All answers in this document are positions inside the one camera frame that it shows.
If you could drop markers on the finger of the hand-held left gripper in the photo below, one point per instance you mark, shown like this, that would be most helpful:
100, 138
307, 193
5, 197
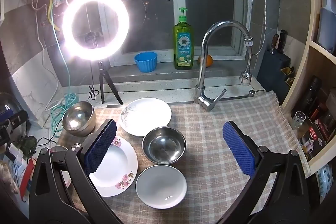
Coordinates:
18, 117

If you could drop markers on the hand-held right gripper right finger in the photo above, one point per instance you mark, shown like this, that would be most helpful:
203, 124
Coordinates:
239, 150

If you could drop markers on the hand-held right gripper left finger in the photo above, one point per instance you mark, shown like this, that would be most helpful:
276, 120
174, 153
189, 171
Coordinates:
101, 146

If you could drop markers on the large steel bowl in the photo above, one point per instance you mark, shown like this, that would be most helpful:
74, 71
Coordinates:
78, 119

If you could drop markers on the white plate pink flower print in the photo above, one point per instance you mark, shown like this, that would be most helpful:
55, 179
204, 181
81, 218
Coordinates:
118, 161

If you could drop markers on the checked table cloth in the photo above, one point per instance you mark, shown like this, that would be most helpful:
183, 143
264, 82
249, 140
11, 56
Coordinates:
210, 134

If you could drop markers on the round green power strip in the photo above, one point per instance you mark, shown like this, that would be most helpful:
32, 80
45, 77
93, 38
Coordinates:
71, 99

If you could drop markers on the white plate grey leaf print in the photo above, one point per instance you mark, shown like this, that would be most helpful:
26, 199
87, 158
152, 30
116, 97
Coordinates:
149, 113

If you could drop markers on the red packet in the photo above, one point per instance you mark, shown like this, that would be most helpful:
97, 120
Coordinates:
26, 179

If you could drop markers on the small steel bowl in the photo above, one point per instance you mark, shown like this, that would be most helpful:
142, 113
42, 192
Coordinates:
164, 146

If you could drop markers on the small clear glass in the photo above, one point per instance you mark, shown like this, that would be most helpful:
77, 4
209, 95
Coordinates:
298, 120

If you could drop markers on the small white bowl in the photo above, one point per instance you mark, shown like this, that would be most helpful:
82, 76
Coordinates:
160, 187

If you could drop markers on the dark printed box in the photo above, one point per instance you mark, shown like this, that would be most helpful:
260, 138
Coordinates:
312, 140

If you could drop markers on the black tripod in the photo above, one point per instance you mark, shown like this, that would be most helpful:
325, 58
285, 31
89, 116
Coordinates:
100, 70

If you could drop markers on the dark knife block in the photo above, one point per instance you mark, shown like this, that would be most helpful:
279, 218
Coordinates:
274, 71

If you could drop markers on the chrome faucet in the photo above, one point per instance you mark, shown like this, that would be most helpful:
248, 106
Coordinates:
203, 69

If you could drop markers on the green utensil holder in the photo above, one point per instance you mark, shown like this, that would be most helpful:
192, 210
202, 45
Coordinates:
286, 75

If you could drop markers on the dark glass bottle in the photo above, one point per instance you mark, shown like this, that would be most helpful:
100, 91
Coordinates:
312, 92

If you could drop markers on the orange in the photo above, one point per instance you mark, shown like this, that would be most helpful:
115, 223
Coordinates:
208, 61

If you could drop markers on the blue fluted cup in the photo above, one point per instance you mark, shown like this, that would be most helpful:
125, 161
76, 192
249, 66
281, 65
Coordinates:
145, 62

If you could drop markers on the wooden shelf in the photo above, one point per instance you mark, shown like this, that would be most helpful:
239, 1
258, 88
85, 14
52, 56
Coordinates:
302, 77

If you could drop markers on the green dish soap bottle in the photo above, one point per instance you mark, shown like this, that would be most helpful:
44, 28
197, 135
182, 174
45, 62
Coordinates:
183, 56

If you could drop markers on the white and blue jug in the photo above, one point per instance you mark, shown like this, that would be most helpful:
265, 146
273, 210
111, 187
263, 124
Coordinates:
326, 27

